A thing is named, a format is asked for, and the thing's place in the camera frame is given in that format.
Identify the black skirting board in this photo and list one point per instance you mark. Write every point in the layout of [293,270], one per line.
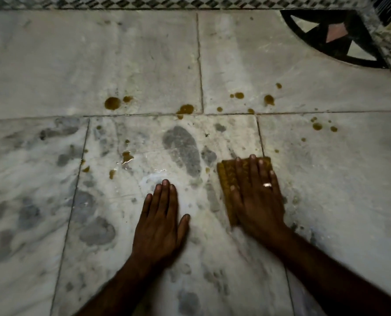
[390,6]

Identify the person's right forearm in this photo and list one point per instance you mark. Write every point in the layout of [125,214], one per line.
[330,276]

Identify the person's right hand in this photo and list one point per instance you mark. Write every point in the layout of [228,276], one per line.
[261,213]

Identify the person's left forearm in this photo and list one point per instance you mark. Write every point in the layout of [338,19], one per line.
[116,289]

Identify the person's left hand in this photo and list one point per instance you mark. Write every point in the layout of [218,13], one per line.
[157,233]

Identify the yellow-brown patterned cloth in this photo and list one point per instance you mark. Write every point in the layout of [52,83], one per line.
[226,194]

